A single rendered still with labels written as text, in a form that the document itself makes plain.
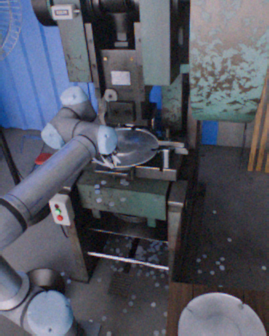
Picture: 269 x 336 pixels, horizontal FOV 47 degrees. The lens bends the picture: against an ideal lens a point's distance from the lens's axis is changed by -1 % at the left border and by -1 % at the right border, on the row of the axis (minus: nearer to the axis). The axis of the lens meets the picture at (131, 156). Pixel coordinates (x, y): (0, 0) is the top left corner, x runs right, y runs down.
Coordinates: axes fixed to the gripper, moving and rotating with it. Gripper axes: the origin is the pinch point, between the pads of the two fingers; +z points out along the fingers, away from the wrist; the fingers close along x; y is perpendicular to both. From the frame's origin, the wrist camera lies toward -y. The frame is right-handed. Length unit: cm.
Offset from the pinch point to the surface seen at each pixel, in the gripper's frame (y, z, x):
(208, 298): 44, 42, -2
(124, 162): 0.7, 2.7, 4.1
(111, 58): -14.2, -29.0, 22.1
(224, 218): -5, 99, 44
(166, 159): 4.9, 11.4, 18.8
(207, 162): -56, 110, 75
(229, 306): 51, 44, 1
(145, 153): 0.1, 6.0, 13.5
